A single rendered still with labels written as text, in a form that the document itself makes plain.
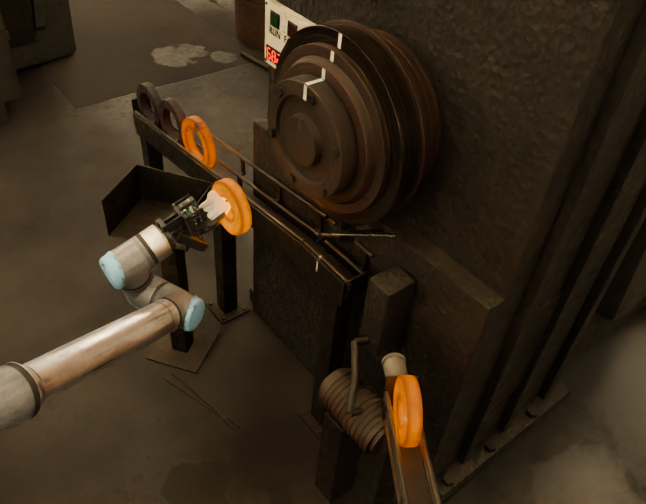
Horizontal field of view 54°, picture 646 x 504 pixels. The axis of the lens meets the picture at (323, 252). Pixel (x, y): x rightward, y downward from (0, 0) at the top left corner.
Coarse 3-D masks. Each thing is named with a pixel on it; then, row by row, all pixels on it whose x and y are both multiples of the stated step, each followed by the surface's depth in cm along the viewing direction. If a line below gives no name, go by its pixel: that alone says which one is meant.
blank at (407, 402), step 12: (396, 384) 143; (408, 384) 135; (396, 396) 143; (408, 396) 133; (420, 396) 133; (396, 408) 143; (408, 408) 132; (420, 408) 132; (396, 420) 142; (408, 420) 131; (420, 420) 132; (408, 432) 132; (420, 432) 132; (408, 444) 134
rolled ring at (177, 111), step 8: (160, 104) 228; (168, 104) 222; (176, 104) 221; (160, 112) 231; (168, 112) 231; (176, 112) 220; (160, 120) 234; (168, 120) 233; (176, 120) 221; (168, 128) 233; (176, 136) 233
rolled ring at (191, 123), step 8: (184, 120) 215; (192, 120) 210; (200, 120) 210; (184, 128) 217; (192, 128) 218; (200, 128) 208; (208, 128) 210; (184, 136) 220; (192, 136) 221; (200, 136) 209; (208, 136) 209; (184, 144) 223; (192, 144) 222; (208, 144) 209; (192, 152) 221; (208, 152) 210; (208, 160) 212
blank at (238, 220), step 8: (216, 184) 167; (224, 184) 164; (232, 184) 164; (216, 192) 169; (224, 192) 165; (232, 192) 162; (240, 192) 163; (232, 200) 163; (240, 200) 162; (232, 208) 165; (240, 208) 162; (248, 208) 164; (232, 216) 171; (240, 216) 163; (248, 216) 164; (224, 224) 173; (232, 224) 169; (240, 224) 165; (248, 224) 166; (232, 232) 171; (240, 232) 167
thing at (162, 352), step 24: (144, 168) 198; (120, 192) 192; (144, 192) 205; (168, 192) 202; (192, 192) 198; (120, 216) 196; (144, 216) 199; (168, 216) 199; (168, 264) 204; (168, 336) 238; (192, 336) 234; (216, 336) 240; (168, 360) 230; (192, 360) 231
